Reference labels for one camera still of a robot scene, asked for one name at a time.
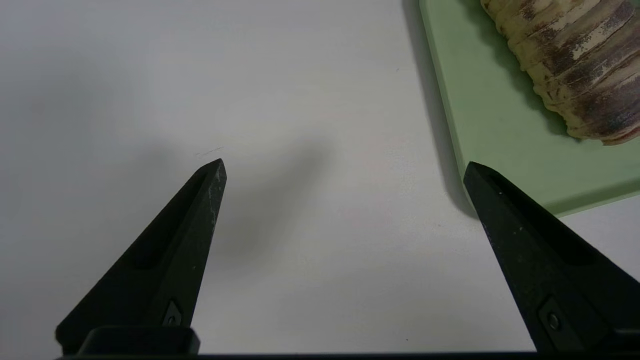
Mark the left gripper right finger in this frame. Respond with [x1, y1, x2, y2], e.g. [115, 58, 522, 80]
[462, 161, 640, 355]

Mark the light green plastic tray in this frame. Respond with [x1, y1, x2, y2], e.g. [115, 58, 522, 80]
[419, 0, 640, 217]

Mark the marbled brown bread loaf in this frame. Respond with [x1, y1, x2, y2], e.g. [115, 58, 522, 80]
[480, 0, 640, 146]

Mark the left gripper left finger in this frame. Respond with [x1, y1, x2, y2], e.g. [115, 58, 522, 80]
[55, 158, 228, 348]

